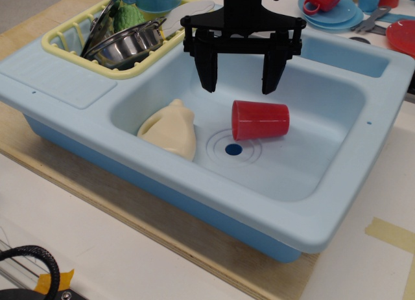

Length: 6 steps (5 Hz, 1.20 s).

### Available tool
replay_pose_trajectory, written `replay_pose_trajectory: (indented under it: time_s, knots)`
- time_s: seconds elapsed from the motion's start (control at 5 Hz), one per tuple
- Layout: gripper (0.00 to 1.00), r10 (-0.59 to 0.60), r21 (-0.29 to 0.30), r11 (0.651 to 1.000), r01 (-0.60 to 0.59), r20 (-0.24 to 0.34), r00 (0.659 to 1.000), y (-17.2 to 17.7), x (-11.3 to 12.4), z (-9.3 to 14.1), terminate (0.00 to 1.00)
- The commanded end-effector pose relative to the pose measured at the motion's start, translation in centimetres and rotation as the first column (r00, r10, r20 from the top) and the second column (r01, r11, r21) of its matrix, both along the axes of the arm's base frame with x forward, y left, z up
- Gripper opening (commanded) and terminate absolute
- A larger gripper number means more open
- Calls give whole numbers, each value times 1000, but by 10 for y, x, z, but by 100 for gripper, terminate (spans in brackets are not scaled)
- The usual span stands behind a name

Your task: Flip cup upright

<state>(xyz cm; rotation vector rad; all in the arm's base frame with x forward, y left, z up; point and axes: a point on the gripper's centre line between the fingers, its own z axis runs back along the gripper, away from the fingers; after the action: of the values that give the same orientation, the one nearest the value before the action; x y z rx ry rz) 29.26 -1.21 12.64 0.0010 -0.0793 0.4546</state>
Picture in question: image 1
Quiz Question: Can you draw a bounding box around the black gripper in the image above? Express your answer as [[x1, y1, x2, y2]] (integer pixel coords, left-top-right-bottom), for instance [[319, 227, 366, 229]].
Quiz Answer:
[[180, 0, 306, 95]]

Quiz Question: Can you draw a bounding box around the red plastic cup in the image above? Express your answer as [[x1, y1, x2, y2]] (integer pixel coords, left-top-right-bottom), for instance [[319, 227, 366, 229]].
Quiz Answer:
[[231, 100, 290, 141]]

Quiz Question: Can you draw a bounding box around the grey plastic plate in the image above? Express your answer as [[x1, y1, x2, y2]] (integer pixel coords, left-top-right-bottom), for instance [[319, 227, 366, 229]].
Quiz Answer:
[[161, 0, 215, 37]]

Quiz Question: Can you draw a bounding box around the blue plate stack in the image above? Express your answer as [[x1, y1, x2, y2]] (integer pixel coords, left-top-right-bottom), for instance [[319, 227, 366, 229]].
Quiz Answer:
[[298, 0, 364, 30]]

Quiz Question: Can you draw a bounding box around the cream plastic detergent bottle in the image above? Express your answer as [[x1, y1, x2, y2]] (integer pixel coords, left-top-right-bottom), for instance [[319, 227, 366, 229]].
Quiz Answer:
[[137, 99, 196, 161]]

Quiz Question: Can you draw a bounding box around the green plastic vegetable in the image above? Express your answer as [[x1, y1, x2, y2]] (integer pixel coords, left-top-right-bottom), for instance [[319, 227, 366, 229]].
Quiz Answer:
[[113, 5, 145, 33]]

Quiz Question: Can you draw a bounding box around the stainless steel pot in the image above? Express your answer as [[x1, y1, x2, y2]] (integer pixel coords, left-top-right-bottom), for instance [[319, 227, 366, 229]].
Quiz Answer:
[[84, 17, 166, 71]]

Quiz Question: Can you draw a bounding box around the grey plastic fork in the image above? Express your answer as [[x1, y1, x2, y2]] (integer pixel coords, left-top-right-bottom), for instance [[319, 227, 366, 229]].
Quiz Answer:
[[351, 6, 391, 36]]

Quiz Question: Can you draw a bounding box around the steel pot lid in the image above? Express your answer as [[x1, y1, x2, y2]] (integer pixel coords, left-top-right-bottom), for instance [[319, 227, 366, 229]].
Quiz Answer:
[[80, 0, 121, 58]]

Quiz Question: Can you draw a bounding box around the light blue toy sink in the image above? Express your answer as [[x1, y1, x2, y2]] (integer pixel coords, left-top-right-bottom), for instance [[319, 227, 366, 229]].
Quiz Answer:
[[1, 29, 414, 262]]

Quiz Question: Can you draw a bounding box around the red plate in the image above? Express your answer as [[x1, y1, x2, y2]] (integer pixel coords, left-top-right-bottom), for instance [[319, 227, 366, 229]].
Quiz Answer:
[[386, 19, 414, 57]]

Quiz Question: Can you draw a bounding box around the yellow dish rack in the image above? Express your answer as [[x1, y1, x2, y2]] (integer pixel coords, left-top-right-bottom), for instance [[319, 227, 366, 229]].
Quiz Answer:
[[41, 0, 185, 80]]

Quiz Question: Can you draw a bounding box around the yellow masking tape piece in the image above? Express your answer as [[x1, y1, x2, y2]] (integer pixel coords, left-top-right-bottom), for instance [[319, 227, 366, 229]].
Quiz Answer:
[[365, 217, 414, 254]]

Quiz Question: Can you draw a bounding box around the orange tape piece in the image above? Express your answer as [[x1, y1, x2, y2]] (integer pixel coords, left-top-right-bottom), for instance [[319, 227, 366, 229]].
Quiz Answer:
[[34, 269, 75, 295]]

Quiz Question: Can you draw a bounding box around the black braided cable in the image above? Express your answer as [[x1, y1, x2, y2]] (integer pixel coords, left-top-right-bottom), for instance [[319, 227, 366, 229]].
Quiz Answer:
[[0, 245, 61, 300]]

